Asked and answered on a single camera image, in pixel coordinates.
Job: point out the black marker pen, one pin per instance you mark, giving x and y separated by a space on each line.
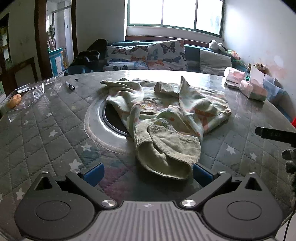
70 85

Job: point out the black clothing pile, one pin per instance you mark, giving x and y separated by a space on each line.
92 58

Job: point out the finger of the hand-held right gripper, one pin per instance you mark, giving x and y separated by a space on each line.
272 135

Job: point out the pink and green plush toy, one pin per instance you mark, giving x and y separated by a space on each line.
234 55

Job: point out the blue and white cabinet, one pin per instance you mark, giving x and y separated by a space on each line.
55 62

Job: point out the white paper sheet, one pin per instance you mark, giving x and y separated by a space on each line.
256 75

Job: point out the red object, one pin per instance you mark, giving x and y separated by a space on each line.
294 121

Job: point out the flat white box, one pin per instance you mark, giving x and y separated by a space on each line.
232 85

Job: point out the brown plush toys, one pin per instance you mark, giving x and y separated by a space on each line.
259 66

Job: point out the pale blue storage box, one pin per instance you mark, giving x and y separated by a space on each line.
274 88

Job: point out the long butterfly print cushion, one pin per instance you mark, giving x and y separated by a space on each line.
127 53

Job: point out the grey cushion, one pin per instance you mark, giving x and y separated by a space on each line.
215 61

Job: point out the flat butterfly print cushion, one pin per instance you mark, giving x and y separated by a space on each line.
124 66

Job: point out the orange bread roll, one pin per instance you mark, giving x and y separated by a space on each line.
13 101

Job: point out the brown wooden door frame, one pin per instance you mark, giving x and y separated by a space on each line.
41 34

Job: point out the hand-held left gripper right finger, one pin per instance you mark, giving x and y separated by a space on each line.
203 176

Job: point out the blue sofa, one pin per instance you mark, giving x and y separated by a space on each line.
193 55

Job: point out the square butterfly print cushion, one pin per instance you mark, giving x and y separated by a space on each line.
167 54

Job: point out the grey star quilted table cover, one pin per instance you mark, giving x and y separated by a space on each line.
46 129

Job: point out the dark wooden furniture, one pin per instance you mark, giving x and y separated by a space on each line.
20 69

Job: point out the clear plastic food container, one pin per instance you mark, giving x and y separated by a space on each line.
34 92

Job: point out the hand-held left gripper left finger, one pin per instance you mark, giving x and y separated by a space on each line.
93 174

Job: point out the person's right hand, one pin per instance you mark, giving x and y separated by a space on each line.
291 160

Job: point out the pink and green tissue pack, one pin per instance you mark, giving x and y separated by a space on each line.
253 91

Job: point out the panda plush toy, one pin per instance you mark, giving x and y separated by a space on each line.
216 45

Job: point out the pale green patterned child's garment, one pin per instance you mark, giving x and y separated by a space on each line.
180 111

